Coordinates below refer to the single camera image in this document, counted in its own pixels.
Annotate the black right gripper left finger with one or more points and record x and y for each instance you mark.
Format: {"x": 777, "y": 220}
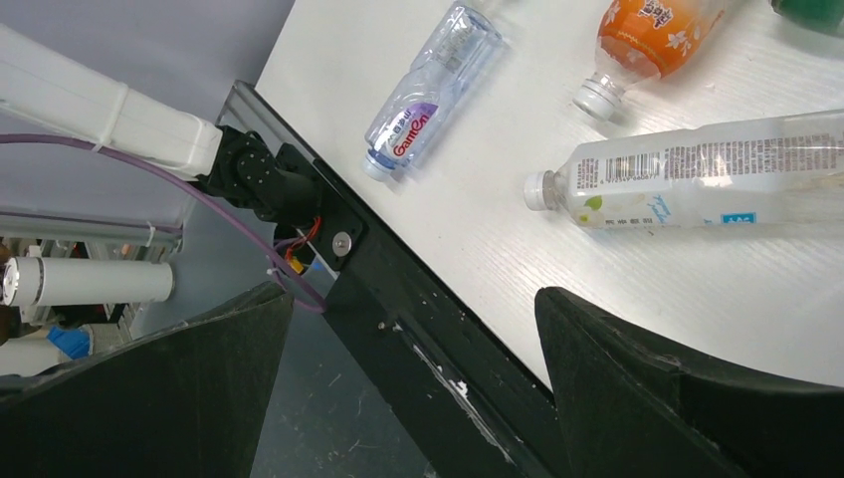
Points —
{"x": 186, "y": 401}

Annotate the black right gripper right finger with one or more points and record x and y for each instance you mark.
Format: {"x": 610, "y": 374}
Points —
{"x": 633, "y": 403}

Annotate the white label clear bottle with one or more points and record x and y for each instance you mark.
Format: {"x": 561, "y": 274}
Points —
{"x": 761, "y": 171}

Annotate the green label tea bottle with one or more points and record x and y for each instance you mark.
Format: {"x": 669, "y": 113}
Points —
{"x": 822, "y": 16}

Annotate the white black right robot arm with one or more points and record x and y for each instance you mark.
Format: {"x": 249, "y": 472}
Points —
{"x": 41, "y": 86}

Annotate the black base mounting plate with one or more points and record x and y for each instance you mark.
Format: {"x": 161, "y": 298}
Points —
{"x": 468, "y": 404}

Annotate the white cylinder in background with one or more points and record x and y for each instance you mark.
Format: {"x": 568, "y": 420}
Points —
{"x": 35, "y": 281}

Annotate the orange drink bottle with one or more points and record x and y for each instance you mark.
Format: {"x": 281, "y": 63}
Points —
{"x": 642, "y": 41}

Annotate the purple label Ganten bottle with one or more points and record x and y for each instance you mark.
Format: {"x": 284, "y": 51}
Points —
{"x": 458, "y": 50}

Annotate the aluminium frame rail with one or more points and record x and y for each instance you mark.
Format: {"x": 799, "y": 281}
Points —
{"x": 30, "y": 225}

